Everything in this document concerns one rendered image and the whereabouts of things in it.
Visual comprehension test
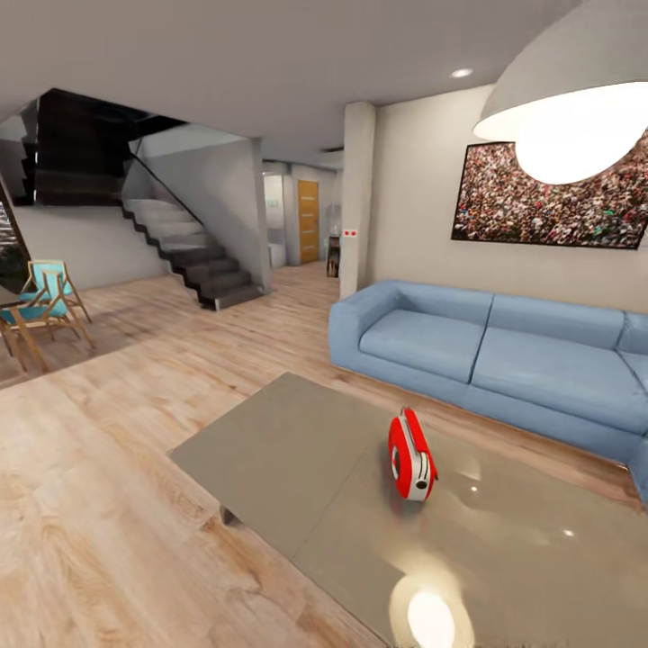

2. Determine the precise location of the radio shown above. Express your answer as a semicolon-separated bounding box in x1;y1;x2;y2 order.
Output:
388;409;438;501

